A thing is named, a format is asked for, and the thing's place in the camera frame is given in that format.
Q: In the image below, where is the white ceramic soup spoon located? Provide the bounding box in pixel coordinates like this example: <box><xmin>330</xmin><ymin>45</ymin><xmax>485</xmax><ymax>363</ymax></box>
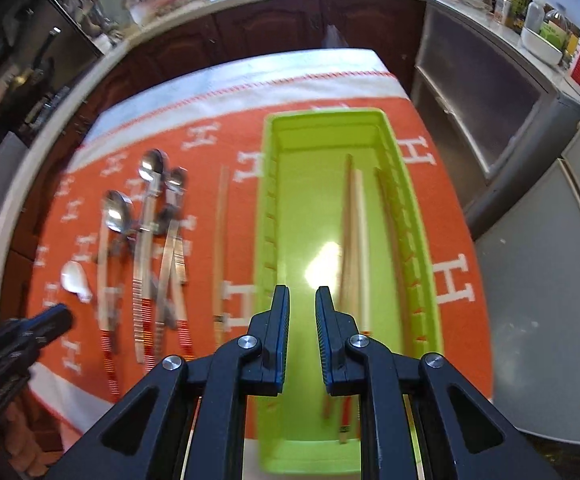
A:
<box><xmin>61</xmin><ymin>260</ymin><xmax>92</xmax><ymax>304</ymax></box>

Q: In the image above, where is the light bamboo chopstick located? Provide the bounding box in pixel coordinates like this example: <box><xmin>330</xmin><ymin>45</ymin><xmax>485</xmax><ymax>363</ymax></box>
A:
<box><xmin>338</xmin><ymin>164</ymin><xmax>370</xmax><ymax>335</ymax></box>

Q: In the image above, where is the large steel soup spoon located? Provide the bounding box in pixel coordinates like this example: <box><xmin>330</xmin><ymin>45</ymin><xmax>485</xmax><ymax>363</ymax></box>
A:
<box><xmin>138</xmin><ymin>148</ymin><xmax>167</xmax><ymax>197</ymax></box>

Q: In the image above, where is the black wok on stove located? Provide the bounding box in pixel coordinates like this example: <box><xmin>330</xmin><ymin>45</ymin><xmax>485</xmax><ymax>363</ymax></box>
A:
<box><xmin>0</xmin><ymin>26</ymin><xmax>62</xmax><ymax>131</ymax></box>

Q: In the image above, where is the lone bamboo chopstick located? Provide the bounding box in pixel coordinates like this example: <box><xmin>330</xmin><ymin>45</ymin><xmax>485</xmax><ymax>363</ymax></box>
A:
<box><xmin>212</xmin><ymin>166</ymin><xmax>229</xmax><ymax>349</ymax></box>

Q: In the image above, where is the orange H-pattern table cloth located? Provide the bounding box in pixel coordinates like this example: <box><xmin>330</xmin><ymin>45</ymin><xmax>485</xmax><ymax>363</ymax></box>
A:
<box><xmin>27</xmin><ymin>70</ymin><xmax>494</xmax><ymax>434</ymax></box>

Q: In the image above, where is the white bowl on counter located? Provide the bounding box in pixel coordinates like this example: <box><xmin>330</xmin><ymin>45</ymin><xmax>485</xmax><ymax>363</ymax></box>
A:
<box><xmin>521</xmin><ymin>27</ymin><xmax>562</xmax><ymax>66</ymax></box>

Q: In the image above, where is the green plastic utensil tray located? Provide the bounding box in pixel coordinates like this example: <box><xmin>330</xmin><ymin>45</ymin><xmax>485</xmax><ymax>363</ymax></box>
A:
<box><xmin>254</xmin><ymin>108</ymin><xmax>443</xmax><ymax>476</ymax></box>

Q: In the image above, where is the grey refrigerator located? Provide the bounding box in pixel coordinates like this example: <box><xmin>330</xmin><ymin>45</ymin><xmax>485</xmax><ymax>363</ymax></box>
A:
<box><xmin>476</xmin><ymin>130</ymin><xmax>580</xmax><ymax>445</ymax></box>

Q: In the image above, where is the small steel spoon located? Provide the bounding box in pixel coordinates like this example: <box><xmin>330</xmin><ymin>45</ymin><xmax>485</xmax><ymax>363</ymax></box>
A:
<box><xmin>166</xmin><ymin>167</ymin><xmax>188</xmax><ymax>285</ymax></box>

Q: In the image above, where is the grey storage cabinet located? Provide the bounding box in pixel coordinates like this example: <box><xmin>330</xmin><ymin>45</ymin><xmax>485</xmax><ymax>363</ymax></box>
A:
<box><xmin>410</xmin><ymin>0</ymin><xmax>580</xmax><ymax>237</ymax></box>

